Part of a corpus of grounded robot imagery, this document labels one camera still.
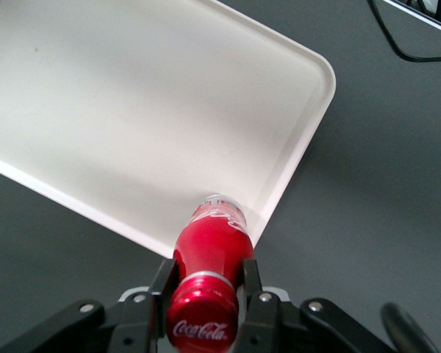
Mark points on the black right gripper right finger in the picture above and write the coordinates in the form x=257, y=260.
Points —
x=275, y=327

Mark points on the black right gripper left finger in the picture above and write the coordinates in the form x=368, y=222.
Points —
x=125, y=327

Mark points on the red coke bottle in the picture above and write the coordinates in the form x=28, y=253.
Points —
x=213, y=246

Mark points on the white plastic tray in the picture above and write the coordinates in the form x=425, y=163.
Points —
x=132, y=110

